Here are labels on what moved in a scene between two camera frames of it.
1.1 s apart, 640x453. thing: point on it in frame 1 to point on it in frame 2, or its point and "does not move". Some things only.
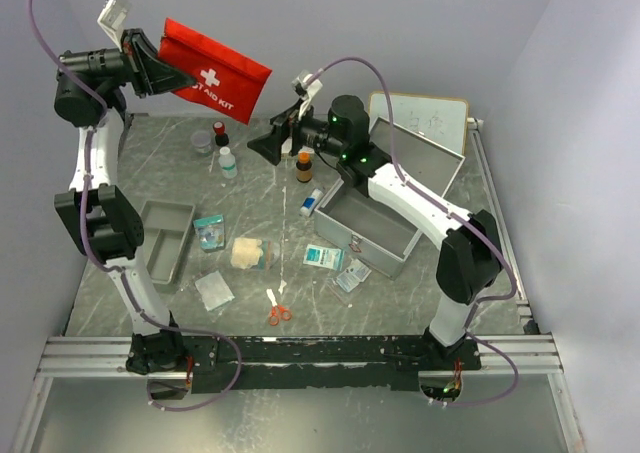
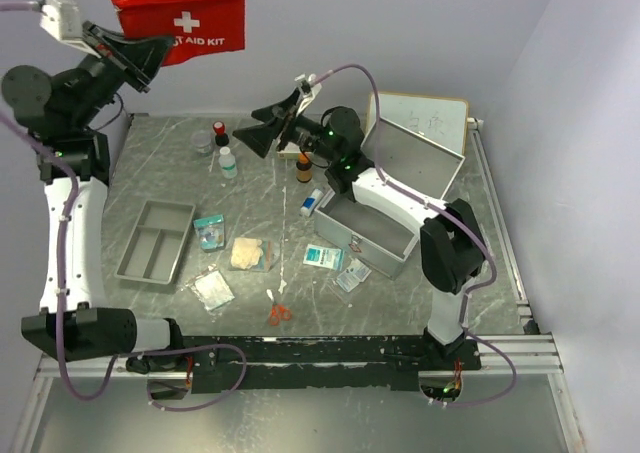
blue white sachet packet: (353, 275) does not move
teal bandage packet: (212, 232) does not move
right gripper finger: (270, 146) to (263, 137)
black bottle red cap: (221, 138) does not move
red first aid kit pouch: (224, 81) to (205, 15)
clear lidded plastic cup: (201, 142) does not move
